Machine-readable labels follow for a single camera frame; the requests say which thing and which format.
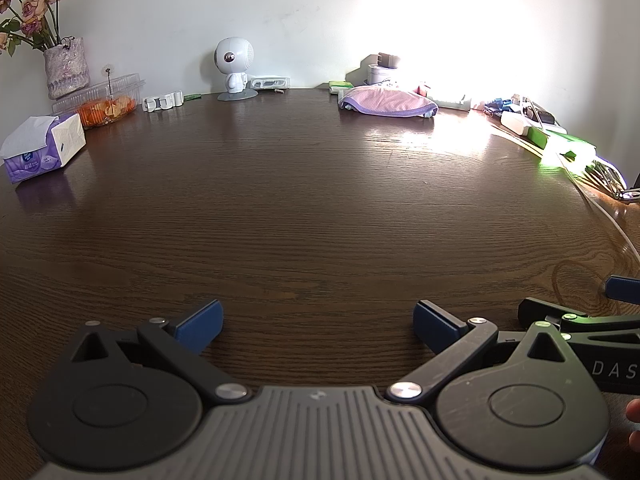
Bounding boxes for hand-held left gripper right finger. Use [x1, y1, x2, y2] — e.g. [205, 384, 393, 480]
[386, 300, 583, 406]

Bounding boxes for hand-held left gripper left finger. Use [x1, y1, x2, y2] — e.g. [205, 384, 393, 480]
[70, 300, 251, 406]

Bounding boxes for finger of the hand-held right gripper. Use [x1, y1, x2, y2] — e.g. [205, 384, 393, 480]
[605, 276, 640, 306]
[517, 297, 640, 343]

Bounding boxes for pink and blue mesh shirt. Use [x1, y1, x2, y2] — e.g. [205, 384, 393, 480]
[338, 85, 439, 121]

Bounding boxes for person's right hand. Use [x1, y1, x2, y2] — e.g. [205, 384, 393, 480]
[626, 398, 640, 456]

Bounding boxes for metal hex key set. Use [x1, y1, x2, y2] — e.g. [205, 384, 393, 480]
[590, 160, 640, 203]

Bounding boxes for flat green box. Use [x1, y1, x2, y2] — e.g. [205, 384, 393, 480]
[542, 134, 598, 166]

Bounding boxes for power strip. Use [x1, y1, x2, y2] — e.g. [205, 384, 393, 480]
[520, 100, 568, 133]

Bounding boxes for white clip holder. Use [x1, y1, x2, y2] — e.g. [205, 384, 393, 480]
[141, 91, 185, 112]

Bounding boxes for purple tissue pack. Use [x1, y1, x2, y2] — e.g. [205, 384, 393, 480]
[0, 112, 87, 184]

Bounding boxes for clear plastic food container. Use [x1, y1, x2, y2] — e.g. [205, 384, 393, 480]
[52, 72, 146, 128]

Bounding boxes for white printed tin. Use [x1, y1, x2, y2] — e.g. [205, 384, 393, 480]
[366, 62, 401, 86]

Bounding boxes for white robot figurine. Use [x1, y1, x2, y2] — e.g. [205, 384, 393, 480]
[214, 36, 259, 102]

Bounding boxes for grey stone vase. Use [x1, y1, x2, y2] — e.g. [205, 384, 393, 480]
[44, 36, 91, 100]

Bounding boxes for dried roses bouquet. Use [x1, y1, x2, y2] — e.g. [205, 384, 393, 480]
[0, 0, 68, 56]

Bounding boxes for white cable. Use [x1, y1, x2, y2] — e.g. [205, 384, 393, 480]
[540, 150, 640, 256]

